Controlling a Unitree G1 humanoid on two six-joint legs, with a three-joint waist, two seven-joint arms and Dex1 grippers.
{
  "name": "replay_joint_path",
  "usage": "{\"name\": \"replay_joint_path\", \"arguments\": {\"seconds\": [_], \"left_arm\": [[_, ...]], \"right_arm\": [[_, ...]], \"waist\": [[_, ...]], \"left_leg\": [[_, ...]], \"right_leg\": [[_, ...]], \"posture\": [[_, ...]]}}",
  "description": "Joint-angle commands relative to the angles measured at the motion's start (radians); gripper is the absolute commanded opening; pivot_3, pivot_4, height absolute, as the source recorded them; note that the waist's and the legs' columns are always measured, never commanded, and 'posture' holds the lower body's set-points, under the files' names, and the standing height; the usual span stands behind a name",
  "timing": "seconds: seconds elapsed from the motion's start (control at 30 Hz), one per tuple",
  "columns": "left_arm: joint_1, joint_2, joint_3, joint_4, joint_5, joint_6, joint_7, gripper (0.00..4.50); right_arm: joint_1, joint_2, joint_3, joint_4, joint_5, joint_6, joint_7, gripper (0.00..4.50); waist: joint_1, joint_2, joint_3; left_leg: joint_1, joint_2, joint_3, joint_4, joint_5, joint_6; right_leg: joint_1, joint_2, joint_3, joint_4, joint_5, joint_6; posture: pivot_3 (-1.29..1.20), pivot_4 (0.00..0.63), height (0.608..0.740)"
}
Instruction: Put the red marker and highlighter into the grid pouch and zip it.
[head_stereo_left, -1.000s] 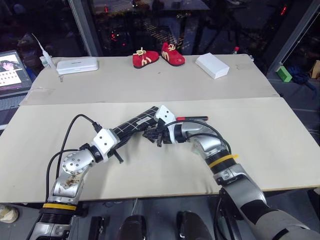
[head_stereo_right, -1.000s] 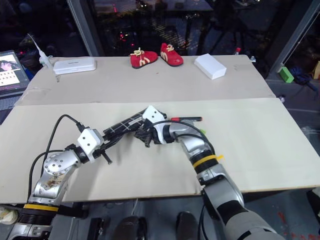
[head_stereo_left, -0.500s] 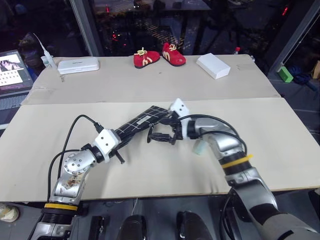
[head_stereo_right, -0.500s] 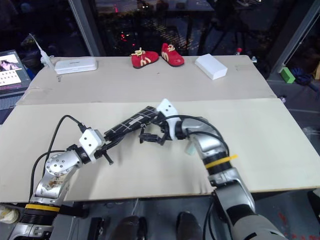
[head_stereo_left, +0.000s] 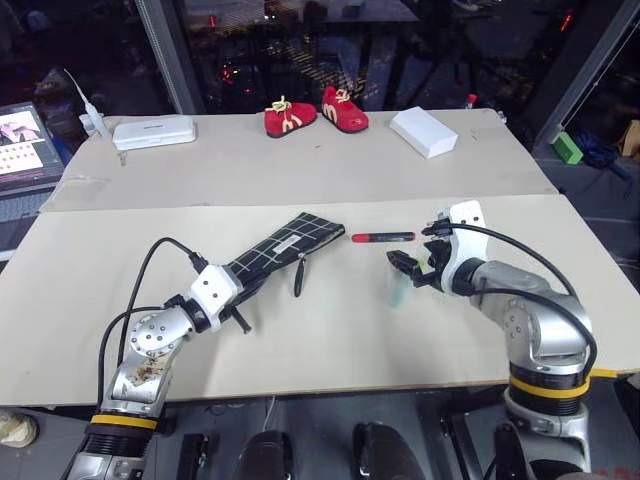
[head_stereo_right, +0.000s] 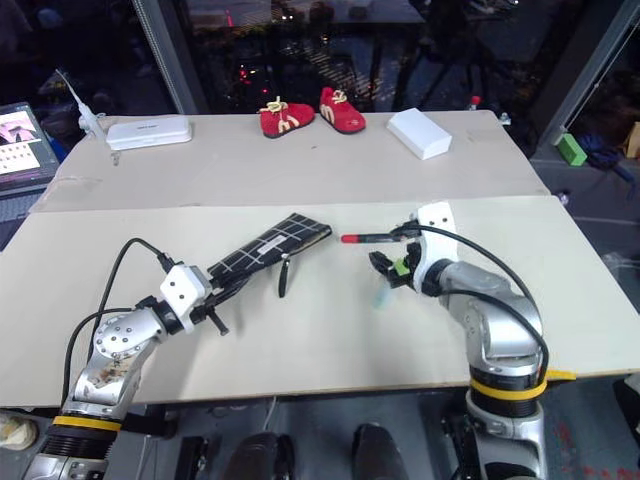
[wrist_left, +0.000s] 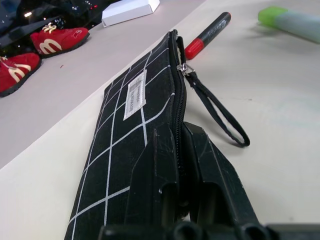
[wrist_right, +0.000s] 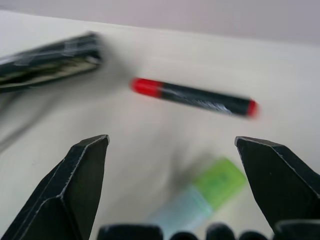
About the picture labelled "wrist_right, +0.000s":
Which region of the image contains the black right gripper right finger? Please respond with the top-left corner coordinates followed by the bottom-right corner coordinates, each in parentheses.
top-left (234, 136), bottom-right (320, 240)

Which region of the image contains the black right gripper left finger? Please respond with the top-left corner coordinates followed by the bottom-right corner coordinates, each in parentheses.
top-left (0, 134), bottom-right (110, 240)

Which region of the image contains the red and black marker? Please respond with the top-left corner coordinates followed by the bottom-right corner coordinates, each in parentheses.
top-left (128, 77), bottom-right (260, 119)

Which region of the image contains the green highlighter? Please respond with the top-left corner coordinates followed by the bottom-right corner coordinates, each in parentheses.
top-left (146, 156), bottom-right (248, 231)

